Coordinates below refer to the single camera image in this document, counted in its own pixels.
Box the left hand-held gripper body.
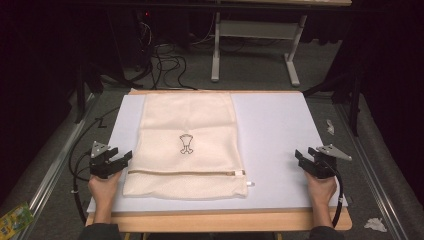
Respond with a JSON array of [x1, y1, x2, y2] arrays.
[[89, 140, 123, 180]]

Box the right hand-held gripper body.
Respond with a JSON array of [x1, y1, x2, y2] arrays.
[[304, 143, 353, 180]]

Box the cream mesh laundry bag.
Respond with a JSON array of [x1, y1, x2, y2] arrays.
[[122, 92, 256, 201]]

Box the person's left hand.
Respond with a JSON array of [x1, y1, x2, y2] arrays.
[[87, 170, 123, 203]]

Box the person's right hand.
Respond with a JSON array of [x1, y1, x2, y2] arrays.
[[304, 172, 338, 208]]

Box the white foam mat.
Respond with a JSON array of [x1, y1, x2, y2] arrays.
[[86, 92, 349, 214]]

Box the black stand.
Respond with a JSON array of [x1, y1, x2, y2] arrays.
[[302, 64, 365, 138], [72, 61, 135, 125]]

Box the crumpled white tissue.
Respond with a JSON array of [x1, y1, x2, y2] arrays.
[[363, 217, 389, 234]]

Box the green printed packet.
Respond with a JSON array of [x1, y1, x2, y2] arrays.
[[0, 201, 36, 240]]

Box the right hand-held gripper cable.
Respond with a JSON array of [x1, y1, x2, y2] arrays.
[[324, 161, 345, 229]]

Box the hand-held gripper cable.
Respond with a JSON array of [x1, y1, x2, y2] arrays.
[[324, 161, 345, 229], [68, 150, 93, 225]]

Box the black floor cable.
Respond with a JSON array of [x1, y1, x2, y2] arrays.
[[68, 106, 121, 158]]

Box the left hand-held gripper cable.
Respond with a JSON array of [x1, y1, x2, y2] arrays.
[[68, 150, 93, 225]]

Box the metal floor rail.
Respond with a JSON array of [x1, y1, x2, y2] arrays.
[[334, 102, 402, 240], [9, 93, 98, 240]]

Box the bundle of black cables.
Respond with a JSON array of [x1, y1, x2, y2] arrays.
[[133, 19, 198, 91]]

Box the white metal desk frame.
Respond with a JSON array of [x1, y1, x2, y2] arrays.
[[210, 0, 353, 88]]

